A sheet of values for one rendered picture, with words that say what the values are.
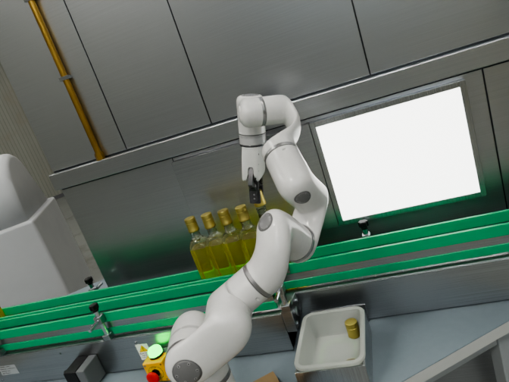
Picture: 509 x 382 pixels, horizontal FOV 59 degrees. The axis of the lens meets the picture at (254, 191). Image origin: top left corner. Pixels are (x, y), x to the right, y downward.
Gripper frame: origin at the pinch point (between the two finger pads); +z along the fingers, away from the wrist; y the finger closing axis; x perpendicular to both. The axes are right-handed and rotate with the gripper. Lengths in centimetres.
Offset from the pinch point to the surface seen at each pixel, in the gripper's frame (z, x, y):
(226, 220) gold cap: 8.0, -9.5, 1.9
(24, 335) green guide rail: 48, -81, 14
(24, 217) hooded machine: 63, -188, -114
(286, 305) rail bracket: 26.3, 10.1, 15.8
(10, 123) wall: 114, -697, -690
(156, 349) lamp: 42, -29, 20
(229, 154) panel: -8.7, -10.8, -11.8
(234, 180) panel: 0.1, -9.9, -11.8
